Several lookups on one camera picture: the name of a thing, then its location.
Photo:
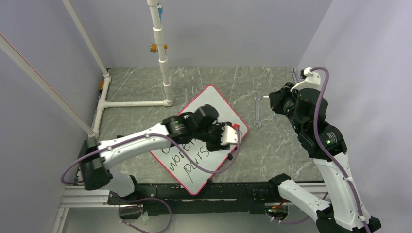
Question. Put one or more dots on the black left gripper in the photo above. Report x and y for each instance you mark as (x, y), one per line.
(217, 146)

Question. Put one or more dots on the white vertical pvc pipe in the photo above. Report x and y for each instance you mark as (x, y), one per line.
(161, 51)

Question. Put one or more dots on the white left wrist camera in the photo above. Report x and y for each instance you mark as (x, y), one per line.
(231, 135)

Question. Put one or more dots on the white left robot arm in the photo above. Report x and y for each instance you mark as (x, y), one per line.
(98, 159)

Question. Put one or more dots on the silver combination wrench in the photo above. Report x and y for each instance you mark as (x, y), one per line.
(257, 121)

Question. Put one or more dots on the red framed whiteboard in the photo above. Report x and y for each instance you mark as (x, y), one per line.
(192, 164)

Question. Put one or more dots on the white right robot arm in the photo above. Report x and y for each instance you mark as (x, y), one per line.
(344, 213)

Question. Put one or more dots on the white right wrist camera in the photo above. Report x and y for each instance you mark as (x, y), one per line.
(312, 80)

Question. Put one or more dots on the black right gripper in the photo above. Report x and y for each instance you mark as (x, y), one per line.
(278, 97)

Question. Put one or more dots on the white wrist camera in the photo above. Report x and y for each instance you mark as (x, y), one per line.
(231, 135)
(312, 80)

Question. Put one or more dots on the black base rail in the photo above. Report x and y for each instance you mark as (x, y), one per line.
(250, 197)

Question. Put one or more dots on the orange pipe clamp knob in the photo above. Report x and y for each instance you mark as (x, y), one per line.
(153, 48)

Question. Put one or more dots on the white red wall trim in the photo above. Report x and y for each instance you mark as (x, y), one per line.
(16, 56)

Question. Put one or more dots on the white slanted corner pipe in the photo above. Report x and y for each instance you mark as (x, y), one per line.
(103, 103)

